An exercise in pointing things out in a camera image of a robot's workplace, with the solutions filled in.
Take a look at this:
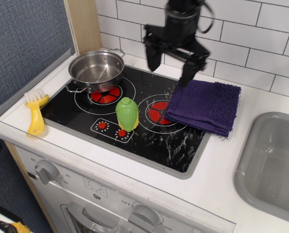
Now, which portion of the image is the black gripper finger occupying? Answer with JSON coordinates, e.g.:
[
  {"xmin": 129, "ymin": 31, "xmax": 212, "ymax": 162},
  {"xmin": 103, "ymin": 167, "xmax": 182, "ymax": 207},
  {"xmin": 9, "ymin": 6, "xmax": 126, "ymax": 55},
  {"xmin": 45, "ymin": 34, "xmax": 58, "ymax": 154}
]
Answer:
[
  {"xmin": 145, "ymin": 43, "xmax": 163, "ymax": 72},
  {"xmin": 180, "ymin": 57, "xmax": 206, "ymax": 87}
]

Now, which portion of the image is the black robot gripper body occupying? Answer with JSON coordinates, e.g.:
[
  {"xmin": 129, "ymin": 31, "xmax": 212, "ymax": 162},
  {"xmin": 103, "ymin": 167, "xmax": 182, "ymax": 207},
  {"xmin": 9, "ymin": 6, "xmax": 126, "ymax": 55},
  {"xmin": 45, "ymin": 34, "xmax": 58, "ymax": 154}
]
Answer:
[{"xmin": 142, "ymin": 0, "xmax": 210, "ymax": 64}]

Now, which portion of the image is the purple cloth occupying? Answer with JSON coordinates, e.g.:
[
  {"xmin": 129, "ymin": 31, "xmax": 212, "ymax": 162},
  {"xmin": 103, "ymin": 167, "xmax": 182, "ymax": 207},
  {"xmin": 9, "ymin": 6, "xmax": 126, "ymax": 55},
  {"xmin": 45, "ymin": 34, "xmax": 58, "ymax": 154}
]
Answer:
[{"xmin": 165, "ymin": 80, "xmax": 241, "ymax": 138}]

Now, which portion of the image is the black toy stovetop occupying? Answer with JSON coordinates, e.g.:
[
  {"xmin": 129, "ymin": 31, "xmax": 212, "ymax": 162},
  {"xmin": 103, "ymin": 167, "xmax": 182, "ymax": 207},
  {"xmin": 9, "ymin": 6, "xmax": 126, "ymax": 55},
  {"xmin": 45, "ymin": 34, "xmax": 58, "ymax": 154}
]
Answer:
[{"xmin": 41, "ymin": 67, "xmax": 209, "ymax": 179}]

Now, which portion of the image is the stainless steel pot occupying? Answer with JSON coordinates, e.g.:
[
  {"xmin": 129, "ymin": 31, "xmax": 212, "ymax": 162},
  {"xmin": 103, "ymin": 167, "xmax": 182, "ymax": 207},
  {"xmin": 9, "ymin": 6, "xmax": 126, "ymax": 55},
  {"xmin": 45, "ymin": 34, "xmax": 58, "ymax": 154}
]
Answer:
[{"xmin": 65, "ymin": 49, "xmax": 125, "ymax": 93}]

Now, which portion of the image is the green yellow toy corn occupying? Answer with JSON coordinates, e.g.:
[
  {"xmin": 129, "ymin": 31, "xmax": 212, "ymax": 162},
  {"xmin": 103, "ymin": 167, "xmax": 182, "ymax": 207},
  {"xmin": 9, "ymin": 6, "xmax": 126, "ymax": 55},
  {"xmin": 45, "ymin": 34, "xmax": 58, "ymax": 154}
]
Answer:
[{"xmin": 116, "ymin": 97, "xmax": 139, "ymax": 133}]

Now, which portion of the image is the light wooden side panel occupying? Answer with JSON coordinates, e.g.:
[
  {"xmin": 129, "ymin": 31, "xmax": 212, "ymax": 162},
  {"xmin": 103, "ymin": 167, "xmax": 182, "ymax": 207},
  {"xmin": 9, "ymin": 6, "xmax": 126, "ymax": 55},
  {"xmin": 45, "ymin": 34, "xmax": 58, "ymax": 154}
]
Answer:
[{"xmin": 64, "ymin": 0, "xmax": 102, "ymax": 55}]

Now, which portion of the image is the yellow white scrub brush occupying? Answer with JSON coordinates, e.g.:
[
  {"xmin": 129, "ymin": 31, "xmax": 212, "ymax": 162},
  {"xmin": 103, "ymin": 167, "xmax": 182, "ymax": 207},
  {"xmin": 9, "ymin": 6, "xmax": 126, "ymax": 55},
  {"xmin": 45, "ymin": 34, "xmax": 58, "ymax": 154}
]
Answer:
[{"xmin": 24, "ymin": 88, "xmax": 49, "ymax": 136}]

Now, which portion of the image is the grey sink basin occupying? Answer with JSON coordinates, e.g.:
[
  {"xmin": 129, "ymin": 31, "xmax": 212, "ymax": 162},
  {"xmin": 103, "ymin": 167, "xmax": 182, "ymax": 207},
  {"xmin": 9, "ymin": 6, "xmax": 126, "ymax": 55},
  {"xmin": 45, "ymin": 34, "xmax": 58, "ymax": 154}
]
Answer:
[{"xmin": 234, "ymin": 112, "xmax": 289, "ymax": 222}]

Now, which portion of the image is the grey left oven knob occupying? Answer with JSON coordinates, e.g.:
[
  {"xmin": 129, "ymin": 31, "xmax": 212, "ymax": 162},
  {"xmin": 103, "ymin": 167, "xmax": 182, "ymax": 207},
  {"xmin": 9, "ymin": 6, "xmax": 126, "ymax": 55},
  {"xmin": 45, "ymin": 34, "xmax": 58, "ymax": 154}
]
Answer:
[{"xmin": 35, "ymin": 160, "xmax": 59, "ymax": 184}]

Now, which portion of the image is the grey oven knob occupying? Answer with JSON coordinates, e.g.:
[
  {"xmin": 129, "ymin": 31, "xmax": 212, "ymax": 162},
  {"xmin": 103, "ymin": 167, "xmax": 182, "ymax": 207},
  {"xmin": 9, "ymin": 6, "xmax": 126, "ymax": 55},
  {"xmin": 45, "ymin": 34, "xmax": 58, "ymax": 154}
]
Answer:
[
  {"xmin": 128, "ymin": 205, "xmax": 159, "ymax": 230},
  {"xmin": 35, "ymin": 160, "xmax": 59, "ymax": 184}
]

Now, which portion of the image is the grey right oven knob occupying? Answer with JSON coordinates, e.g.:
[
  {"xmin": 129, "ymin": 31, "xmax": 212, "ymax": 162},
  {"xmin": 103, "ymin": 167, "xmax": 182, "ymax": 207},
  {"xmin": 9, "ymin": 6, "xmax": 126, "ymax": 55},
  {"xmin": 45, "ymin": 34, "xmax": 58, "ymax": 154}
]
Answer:
[{"xmin": 128, "ymin": 205, "xmax": 159, "ymax": 230}]

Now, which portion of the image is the yellow object bottom left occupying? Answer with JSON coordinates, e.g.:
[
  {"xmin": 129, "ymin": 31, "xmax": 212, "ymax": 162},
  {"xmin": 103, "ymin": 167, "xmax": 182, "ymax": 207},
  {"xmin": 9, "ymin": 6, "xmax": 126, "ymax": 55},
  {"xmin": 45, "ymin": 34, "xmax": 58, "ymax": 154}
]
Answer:
[{"xmin": 11, "ymin": 222, "xmax": 31, "ymax": 233}]

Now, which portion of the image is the grey oven door handle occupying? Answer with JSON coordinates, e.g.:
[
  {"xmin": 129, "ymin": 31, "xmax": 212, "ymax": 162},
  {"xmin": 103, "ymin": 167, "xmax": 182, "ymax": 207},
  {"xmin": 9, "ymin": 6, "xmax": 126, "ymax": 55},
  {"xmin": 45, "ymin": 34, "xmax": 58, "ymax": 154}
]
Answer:
[{"xmin": 68, "ymin": 202, "xmax": 130, "ymax": 233}]

